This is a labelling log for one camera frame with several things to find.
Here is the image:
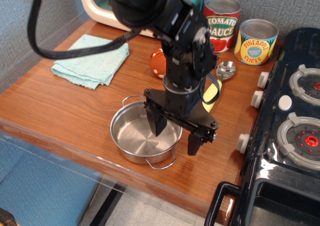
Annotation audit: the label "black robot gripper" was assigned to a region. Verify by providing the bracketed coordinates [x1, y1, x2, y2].
[143, 83, 219, 156]

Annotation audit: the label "black table leg frame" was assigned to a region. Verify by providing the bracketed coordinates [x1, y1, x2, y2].
[79, 183, 124, 226]

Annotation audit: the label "toy microwave teal and cream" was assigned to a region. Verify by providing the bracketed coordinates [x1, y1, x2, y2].
[81, 0, 204, 31]

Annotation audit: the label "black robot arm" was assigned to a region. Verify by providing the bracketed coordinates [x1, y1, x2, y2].
[109, 0, 219, 156]

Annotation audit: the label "tomato sauce can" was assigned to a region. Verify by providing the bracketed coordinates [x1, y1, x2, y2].
[203, 0, 242, 53]

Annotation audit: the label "spoon with yellow-green handle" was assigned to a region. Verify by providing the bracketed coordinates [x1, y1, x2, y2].
[200, 60, 236, 113]

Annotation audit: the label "pineapple slices can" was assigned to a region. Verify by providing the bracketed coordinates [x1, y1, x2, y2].
[234, 19, 279, 66]

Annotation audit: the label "plush brown mushroom toy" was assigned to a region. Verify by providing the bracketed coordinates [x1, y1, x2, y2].
[149, 48, 167, 79]

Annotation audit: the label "dark blue toy stove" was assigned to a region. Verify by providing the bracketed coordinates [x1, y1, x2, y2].
[205, 27, 320, 226]

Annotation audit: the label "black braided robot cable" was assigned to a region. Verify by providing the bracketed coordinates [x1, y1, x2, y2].
[26, 0, 141, 60]

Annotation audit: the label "stainless steel pot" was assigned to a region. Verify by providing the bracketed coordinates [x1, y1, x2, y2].
[110, 95, 183, 170]

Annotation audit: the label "light blue folded cloth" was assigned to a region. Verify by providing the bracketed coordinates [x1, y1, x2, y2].
[51, 43, 130, 90]

